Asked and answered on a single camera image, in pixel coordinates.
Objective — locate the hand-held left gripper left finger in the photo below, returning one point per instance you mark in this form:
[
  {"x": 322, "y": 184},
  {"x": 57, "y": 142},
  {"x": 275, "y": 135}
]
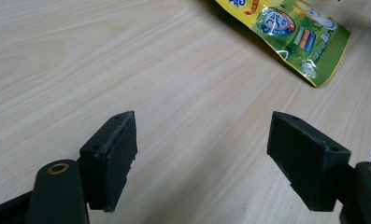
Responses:
[{"x": 111, "y": 165}]

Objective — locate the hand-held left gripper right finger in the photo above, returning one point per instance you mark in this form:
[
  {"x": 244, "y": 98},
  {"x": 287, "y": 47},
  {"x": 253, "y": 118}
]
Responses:
[{"x": 301, "y": 158}]

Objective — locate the yellow green snack packet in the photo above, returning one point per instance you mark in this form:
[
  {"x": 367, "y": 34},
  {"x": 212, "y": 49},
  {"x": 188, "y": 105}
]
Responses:
[{"x": 293, "y": 34}]

